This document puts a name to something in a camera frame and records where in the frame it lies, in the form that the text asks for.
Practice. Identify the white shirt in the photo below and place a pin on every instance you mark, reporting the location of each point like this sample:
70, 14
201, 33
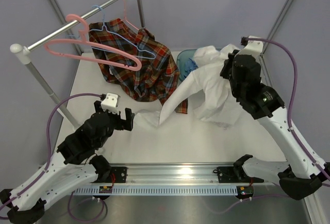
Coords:
208, 94

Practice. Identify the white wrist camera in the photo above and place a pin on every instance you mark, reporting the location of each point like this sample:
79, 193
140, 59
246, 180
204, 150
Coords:
110, 103
251, 46

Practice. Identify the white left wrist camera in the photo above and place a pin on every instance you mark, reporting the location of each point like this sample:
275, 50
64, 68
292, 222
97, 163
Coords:
110, 103

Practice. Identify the metal clothes rack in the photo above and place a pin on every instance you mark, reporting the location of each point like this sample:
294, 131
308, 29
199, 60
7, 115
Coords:
26, 125

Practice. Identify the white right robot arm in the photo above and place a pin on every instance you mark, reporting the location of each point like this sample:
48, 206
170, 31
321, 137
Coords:
303, 172

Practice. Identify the pink hanger on rack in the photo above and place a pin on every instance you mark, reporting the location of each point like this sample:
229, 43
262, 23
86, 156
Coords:
125, 16

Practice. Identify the white slotted cable duct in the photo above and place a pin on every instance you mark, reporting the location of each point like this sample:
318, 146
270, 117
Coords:
171, 190

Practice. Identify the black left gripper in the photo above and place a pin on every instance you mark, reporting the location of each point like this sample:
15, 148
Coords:
122, 124

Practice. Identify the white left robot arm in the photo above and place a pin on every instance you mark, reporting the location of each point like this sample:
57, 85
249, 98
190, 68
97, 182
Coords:
27, 203

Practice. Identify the light blue shirt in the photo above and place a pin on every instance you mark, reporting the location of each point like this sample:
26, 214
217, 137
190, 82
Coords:
190, 65

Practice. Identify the aluminium frame rail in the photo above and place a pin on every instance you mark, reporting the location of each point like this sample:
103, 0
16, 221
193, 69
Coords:
167, 177

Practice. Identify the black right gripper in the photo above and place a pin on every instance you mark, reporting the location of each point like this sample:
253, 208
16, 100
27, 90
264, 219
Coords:
224, 72

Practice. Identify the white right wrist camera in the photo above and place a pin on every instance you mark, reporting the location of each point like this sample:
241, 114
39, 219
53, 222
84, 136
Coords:
251, 46

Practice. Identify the teal plastic tub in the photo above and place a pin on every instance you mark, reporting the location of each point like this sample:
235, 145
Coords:
181, 60

